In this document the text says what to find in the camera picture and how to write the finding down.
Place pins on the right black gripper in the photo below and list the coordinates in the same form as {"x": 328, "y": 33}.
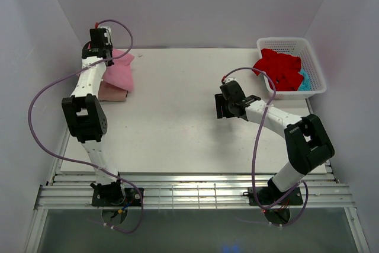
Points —
{"x": 219, "y": 102}

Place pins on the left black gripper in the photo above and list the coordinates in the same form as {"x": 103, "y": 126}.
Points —
{"x": 109, "y": 48}

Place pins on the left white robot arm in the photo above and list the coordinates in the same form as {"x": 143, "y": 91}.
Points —
{"x": 86, "y": 119}

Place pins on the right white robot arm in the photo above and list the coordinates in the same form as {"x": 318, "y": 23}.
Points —
{"x": 307, "y": 143}

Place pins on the folded dusty pink t shirt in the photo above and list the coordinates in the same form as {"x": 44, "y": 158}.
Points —
{"x": 110, "y": 93}

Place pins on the red t shirt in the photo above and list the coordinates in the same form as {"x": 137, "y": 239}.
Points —
{"x": 283, "y": 69}

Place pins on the teal t shirt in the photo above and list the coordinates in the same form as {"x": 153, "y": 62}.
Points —
{"x": 305, "y": 84}

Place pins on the white plastic mesh basket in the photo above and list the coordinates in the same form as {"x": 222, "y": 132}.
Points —
{"x": 298, "y": 47}

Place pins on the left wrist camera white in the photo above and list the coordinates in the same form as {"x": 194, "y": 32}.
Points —
{"x": 104, "y": 30}

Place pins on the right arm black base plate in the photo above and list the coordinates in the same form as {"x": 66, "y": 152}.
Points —
{"x": 266, "y": 197}

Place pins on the aluminium rail frame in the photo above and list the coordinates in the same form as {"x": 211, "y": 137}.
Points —
{"x": 194, "y": 169}

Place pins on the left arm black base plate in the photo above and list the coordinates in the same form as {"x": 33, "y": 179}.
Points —
{"x": 109, "y": 196}

